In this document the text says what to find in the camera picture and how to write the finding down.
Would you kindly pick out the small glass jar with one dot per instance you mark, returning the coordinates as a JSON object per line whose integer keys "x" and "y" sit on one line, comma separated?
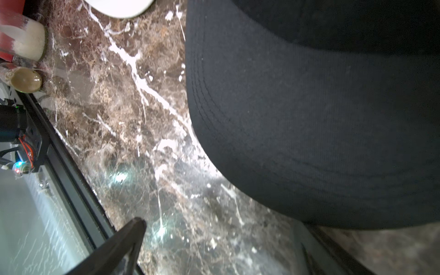
{"x": 28, "y": 40}

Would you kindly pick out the black cap front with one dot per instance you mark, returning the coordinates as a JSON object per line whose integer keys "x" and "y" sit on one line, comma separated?
{"x": 325, "y": 111}

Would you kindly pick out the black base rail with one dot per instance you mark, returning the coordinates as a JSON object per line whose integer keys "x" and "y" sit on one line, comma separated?
{"x": 82, "y": 205}

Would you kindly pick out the red silver toaster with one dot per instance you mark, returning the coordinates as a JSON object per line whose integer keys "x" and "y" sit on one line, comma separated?
{"x": 11, "y": 13}

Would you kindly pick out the white cap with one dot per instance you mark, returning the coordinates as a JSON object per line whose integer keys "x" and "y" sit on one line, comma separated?
{"x": 120, "y": 9}

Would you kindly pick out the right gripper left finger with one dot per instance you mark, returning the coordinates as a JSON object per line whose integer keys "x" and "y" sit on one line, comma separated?
{"x": 118, "y": 255}

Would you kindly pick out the small round brown bottle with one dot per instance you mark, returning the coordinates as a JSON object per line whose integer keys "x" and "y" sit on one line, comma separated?
{"x": 22, "y": 79}

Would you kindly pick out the small circuit board with led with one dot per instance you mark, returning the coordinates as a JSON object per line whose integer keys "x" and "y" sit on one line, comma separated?
{"x": 18, "y": 168}

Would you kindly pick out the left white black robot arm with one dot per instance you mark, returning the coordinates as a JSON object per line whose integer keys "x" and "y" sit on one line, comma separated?
{"x": 14, "y": 122}

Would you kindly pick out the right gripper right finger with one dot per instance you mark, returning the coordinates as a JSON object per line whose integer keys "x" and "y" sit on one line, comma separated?
{"x": 318, "y": 254}

